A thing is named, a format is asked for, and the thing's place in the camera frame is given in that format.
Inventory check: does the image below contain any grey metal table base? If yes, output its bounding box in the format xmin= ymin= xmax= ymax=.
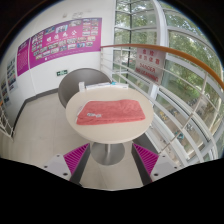
xmin=89 ymin=141 xmax=126 ymax=166

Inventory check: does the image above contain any white photo wall poster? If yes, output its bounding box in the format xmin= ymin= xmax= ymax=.
xmin=6 ymin=56 xmax=19 ymax=93
xmin=0 ymin=78 xmax=11 ymax=108

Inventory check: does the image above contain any white stair railing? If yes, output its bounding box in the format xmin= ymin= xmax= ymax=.
xmin=0 ymin=103 xmax=16 ymax=138

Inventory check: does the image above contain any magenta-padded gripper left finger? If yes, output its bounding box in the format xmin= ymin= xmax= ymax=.
xmin=42 ymin=142 xmax=92 ymax=186

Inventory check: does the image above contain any long white blue-ended box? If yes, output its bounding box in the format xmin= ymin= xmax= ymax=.
xmin=111 ymin=81 xmax=130 ymax=90

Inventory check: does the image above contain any grey round-backed chair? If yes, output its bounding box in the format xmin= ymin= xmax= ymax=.
xmin=57 ymin=67 xmax=113 ymax=109

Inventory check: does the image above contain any coral red towel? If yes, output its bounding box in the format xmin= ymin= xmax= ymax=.
xmin=75 ymin=99 xmax=147 ymax=126

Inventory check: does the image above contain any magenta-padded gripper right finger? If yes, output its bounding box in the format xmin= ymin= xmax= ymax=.
xmin=131 ymin=142 xmax=183 ymax=186

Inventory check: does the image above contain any white railing with orange handrail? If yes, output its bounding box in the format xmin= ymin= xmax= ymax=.
xmin=99 ymin=43 xmax=224 ymax=164

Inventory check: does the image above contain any white red-lettered warning sign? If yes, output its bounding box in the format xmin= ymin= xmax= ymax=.
xmin=134 ymin=48 xmax=167 ymax=84

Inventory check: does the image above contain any green exit sign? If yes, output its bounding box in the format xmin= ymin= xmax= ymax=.
xmin=55 ymin=69 xmax=69 ymax=77

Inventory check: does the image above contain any narrow magenta text poster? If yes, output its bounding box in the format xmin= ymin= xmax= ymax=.
xmin=16 ymin=37 xmax=31 ymax=77

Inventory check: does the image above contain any large magenta photo poster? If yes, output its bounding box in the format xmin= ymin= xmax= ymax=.
xmin=28 ymin=17 xmax=103 ymax=69

